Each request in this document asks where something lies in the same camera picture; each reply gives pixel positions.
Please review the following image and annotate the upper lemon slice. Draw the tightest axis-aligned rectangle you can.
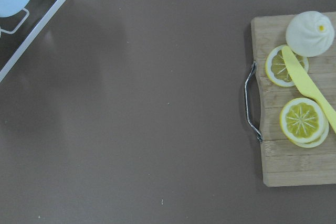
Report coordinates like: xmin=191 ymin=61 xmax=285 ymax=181
xmin=265 ymin=44 xmax=295 ymax=87

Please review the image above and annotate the bamboo cutting board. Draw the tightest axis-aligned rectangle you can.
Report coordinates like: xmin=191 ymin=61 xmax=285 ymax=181
xmin=251 ymin=15 xmax=335 ymax=187

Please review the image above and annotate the yellow plastic knife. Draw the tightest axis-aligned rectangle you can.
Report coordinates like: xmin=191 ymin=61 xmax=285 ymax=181
xmin=281 ymin=46 xmax=335 ymax=132

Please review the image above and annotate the bottom lemon slice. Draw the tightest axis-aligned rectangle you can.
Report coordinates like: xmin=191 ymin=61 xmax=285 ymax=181
xmin=289 ymin=121 xmax=329 ymax=148

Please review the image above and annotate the white steamed bun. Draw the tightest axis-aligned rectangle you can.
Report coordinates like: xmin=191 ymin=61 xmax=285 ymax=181
xmin=286 ymin=11 xmax=335 ymax=58

